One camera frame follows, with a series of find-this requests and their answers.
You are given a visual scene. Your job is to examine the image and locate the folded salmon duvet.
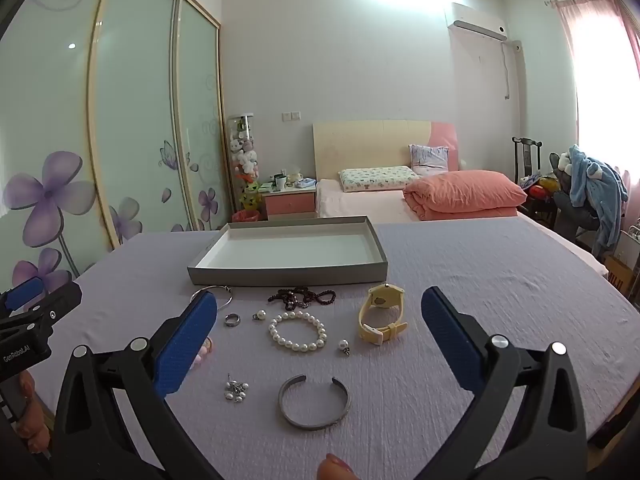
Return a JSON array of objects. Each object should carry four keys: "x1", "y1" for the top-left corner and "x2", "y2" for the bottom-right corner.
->
[{"x1": 403, "y1": 170, "x2": 529, "y2": 222}]

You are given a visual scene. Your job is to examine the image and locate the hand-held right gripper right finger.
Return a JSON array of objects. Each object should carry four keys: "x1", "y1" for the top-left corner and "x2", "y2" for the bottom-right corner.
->
[{"x1": 421, "y1": 286, "x2": 589, "y2": 480}]

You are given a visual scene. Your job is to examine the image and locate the thin silver bangle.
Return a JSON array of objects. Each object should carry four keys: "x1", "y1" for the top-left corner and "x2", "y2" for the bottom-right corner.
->
[{"x1": 190, "y1": 285, "x2": 234, "y2": 312}]

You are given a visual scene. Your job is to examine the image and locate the pink bead bracelet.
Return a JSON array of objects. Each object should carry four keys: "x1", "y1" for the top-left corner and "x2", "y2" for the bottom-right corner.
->
[{"x1": 192, "y1": 336, "x2": 216, "y2": 369}]

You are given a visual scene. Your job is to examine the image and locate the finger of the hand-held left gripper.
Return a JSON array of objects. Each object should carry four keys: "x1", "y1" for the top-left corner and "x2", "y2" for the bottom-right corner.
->
[
  {"x1": 0, "y1": 281, "x2": 83, "y2": 348},
  {"x1": 0, "y1": 276, "x2": 44, "y2": 317}
]

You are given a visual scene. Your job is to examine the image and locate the dark red bead necklace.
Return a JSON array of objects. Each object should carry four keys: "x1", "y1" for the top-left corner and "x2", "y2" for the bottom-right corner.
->
[{"x1": 267, "y1": 286, "x2": 335, "y2": 311}]

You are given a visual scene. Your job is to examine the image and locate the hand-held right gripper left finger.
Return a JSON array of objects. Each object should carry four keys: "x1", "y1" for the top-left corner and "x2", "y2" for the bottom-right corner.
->
[{"x1": 52, "y1": 290, "x2": 219, "y2": 480}]

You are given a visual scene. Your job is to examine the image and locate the dark wooden chair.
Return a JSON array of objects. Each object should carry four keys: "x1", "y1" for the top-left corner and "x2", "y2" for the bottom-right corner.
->
[{"x1": 511, "y1": 136, "x2": 557, "y2": 226}]

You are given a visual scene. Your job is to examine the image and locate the white pearl bracelet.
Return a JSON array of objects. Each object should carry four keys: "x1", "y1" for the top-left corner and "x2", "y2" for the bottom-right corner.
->
[{"x1": 268, "y1": 311, "x2": 327, "y2": 353}]

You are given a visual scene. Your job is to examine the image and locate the floral sliding door wardrobe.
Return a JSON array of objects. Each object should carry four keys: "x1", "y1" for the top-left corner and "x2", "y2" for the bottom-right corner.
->
[{"x1": 0, "y1": 0, "x2": 227, "y2": 293}]

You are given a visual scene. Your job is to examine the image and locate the patterned white pillow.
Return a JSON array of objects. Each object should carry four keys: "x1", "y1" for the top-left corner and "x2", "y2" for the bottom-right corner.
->
[{"x1": 338, "y1": 165, "x2": 420, "y2": 193}]

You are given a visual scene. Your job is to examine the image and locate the person's right hand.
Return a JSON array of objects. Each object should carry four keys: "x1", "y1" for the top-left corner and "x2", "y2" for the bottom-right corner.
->
[{"x1": 318, "y1": 452, "x2": 357, "y2": 480}]

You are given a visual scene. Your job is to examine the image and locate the small lilac pillow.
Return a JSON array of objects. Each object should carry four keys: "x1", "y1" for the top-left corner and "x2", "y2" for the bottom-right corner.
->
[{"x1": 408, "y1": 144, "x2": 450, "y2": 171}]

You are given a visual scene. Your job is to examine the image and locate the white air conditioner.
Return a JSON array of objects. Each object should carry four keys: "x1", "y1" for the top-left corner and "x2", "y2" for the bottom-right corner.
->
[{"x1": 446, "y1": 2, "x2": 510, "y2": 43}]

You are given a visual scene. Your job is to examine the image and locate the clear plush toy tube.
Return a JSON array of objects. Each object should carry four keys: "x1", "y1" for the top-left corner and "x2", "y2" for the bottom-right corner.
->
[{"x1": 228, "y1": 114, "x2": 261, "y2": 211}]

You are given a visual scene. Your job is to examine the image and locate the grey cardboard box tray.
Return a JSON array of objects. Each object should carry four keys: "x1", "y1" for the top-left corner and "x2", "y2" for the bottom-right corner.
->
[{"x1": 187, "y1": 216, "x2": 389, "y2": 287}]

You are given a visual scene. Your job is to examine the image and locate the pink curtain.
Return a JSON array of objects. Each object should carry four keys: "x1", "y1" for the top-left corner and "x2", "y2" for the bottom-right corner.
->
[{"x1": 551, "y1": 0, "x2": 640, "y2": 306}]

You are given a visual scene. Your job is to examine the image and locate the yellow plush toy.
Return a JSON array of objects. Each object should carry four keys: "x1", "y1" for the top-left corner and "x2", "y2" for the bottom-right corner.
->
[{"x1": 239, "y1": 183, "x2": 263, "y2": 212}]

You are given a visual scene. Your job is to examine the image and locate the beige and pink headboard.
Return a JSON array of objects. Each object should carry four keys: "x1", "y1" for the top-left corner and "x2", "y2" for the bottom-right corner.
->
[{"x1": 312, "y1": 120, "x2": 460, "y2": 191}]

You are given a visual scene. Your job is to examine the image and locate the person's left hand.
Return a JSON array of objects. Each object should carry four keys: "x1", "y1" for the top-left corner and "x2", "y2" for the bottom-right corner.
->
[{"x1": 14, "y1": 374, "x2": 52, "y2": 455}]

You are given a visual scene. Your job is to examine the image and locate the blue plush robe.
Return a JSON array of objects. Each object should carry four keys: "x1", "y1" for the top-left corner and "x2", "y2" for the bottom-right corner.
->
[{"x1": 567, "y1": 145, "x2": 629, "y2": 257}]

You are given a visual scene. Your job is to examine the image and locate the grey metal cuff bracelet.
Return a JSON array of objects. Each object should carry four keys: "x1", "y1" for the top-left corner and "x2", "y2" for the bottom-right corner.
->
[{"x1": 278, "y1": 374, "x2": 351, "y2": 431}]

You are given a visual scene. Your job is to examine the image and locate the pink nightstand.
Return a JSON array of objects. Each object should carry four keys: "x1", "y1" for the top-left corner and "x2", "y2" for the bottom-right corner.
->
[{"x1": 263, "y1": 180, "x2": 318, "y2": 221}]

